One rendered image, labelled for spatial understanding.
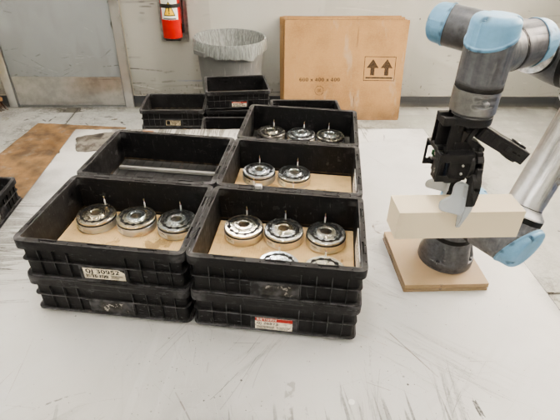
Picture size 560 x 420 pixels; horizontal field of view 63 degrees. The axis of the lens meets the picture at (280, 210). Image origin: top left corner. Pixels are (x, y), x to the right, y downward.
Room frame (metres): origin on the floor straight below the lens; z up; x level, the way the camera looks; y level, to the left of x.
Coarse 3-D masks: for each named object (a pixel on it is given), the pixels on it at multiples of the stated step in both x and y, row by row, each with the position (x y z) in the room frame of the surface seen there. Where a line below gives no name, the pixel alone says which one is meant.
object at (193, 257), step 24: (216, 192) 1.01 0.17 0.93; (264, 192) 1.02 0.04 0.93; (288, 192) 1.02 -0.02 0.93; (312, 192) 1.03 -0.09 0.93; (360, 216) 0.94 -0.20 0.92; (192, 240) 0.81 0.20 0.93; (360, 240) 0.83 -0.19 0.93; (192, 264) 0.75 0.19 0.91; (216, 264) 0.75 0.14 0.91; (240, 264) 0.74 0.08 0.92; (264, 264) 0.74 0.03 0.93; (288, 264) 0.73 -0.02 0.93; (312, 264) 0.74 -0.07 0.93
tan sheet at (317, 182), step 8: (240, 168) 1.32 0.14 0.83; (240, 176) 1.27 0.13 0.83; (312, 176) 1.29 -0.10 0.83; (320, 176) 1.29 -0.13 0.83; (328, 176) 1.29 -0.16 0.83; (336, 176) 1.29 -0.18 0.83; (344, 176) 1.29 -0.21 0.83; (272, 184) 1.23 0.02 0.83; (312, 184) 1.23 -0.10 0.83; (320, 184) 1.24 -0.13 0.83; (328, 184) 1.24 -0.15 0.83; (336, 184) 1.24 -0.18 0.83; (344, 184) 1.24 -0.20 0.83
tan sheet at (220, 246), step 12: (216, 240) 0.94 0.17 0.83; (348, 240) 0.95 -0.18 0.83; (216, 252) 0.89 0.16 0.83; (228, 252) 0.89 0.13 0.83; (240, 252) 0.89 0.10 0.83; (252, 252) 0.89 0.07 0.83; (264, 252) 0.89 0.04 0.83; (288, 252) 0.89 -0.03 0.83; (300, 252) 0.89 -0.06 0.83; (312, 252) 0.90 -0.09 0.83; (348, 252) 0.90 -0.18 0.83; (348, 264) 0.86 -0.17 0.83
